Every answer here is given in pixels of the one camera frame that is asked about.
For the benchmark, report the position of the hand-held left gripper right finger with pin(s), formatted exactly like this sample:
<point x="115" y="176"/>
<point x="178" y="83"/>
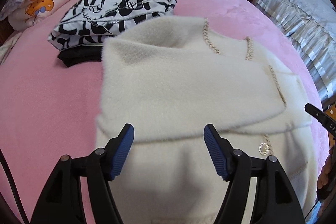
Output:
<point x="215" y="150"/>

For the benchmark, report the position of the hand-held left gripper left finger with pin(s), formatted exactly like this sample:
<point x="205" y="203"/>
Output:
<point x="123" y="150"/>

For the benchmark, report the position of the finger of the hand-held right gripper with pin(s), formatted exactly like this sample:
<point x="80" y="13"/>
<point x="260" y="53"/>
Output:
<point x="325" y="120"/>

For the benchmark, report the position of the cream fuzzy braided-trim cardigan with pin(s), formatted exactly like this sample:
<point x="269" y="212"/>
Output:
<point x="183" y="77"/>

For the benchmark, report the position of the person's right hand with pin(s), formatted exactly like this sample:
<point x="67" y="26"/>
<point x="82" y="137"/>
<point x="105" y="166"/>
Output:
<point x="328" y="171"/>

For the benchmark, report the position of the pink bed blanket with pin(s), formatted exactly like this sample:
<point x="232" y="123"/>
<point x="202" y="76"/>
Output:
<point x="52" y="103"/>

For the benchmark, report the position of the grey lace furniture cover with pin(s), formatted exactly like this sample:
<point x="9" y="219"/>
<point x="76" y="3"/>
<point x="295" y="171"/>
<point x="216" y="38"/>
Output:
<point x="302" y="22"/>

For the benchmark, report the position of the black folded garment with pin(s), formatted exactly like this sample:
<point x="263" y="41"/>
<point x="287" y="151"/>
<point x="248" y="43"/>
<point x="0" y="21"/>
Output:
<point x="76" y="56"/>

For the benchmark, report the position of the black and white printed garment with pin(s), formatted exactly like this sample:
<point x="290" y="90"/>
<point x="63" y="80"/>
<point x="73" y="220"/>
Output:
<point x="105" y="8"/>

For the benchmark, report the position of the small grey white cloth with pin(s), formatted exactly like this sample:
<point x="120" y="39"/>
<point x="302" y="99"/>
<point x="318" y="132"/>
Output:
<point x="5" y="52"/>

